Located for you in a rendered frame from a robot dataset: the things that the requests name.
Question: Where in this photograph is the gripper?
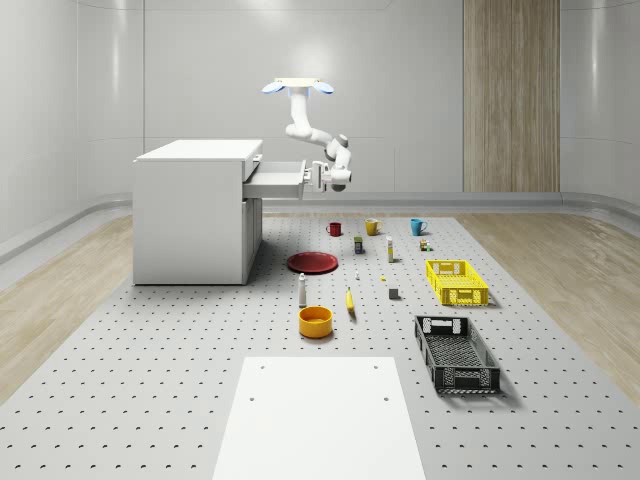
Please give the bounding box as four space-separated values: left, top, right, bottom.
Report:
306 159 325 193

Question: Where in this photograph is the white drawer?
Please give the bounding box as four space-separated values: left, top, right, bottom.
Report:
242 159 313 201

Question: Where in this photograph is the red plate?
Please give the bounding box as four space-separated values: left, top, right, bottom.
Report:
286 251 341 276

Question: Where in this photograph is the drone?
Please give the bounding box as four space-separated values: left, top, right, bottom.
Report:
261 77 335 96

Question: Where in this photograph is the white cabinet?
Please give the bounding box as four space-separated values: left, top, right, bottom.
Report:
132 138 265 287

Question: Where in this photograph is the yellow bowl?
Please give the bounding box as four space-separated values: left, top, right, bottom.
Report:
298 305 334 340

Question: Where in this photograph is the yellow basket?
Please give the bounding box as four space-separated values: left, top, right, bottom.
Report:
425 259 490 307

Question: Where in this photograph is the dark grey basket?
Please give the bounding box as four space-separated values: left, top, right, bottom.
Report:
413 315 502 397

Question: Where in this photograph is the white board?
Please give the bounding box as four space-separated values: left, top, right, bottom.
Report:
212 356 428 480

